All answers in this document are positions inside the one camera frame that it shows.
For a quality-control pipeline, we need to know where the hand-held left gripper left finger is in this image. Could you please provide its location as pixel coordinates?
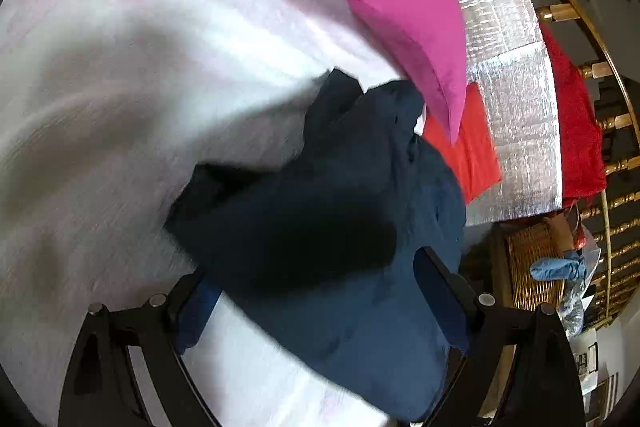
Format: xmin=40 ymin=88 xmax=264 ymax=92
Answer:
xmin=57 ymin=267 xmax=223 ymax=427

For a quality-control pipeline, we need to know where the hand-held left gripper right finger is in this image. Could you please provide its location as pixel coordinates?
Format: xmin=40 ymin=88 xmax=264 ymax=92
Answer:
xmin=412 ymin=244 xmax=586 ymax=427

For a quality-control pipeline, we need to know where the navy zip jacket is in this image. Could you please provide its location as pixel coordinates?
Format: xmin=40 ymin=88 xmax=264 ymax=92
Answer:
xmin=162 ymin=67 xmax=468 ymax=423

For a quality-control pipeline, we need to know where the wicker basket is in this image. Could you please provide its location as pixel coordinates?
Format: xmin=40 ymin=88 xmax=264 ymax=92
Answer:
xmin=505 ymin=222 xmax=568 ymax=313

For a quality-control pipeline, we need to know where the light blue cloth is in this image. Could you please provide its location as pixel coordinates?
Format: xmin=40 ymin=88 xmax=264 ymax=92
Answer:
xmin=530 ymin=249 xmax=591 ymax=282

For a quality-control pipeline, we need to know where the clear plastic bag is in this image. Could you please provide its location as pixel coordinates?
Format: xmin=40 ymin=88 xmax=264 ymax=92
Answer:
xmin=560 ymin=282 xmax=596 ymax=338

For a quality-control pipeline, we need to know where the red pillow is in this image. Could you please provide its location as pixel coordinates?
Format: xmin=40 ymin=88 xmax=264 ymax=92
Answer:
xmin=422 ymin=82 xmax=503 ymax=203

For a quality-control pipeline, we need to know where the clear plastic storage box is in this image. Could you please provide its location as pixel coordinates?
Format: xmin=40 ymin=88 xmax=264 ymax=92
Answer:
xmin=570 ymin=327 xmax=621 ymax=408

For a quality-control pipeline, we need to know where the red cloth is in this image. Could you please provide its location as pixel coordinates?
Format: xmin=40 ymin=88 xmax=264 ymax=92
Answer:
xmin=537 ymin=22 xmax=608 ymax=208

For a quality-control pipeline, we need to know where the silver foil insulation panel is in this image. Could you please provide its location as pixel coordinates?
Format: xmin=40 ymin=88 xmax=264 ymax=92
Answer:
xmin=447 ymin=0 xmax=566 ymax=225

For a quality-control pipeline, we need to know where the white pink blanket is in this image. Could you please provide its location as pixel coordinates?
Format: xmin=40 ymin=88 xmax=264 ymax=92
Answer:
xmin=0 ymin=0 xmax=426 ymax=427

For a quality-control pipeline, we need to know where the magenta pillow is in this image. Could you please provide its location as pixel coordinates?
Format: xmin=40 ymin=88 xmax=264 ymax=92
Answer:
xmin=337 ymin=0 xmax=468 ymax=147

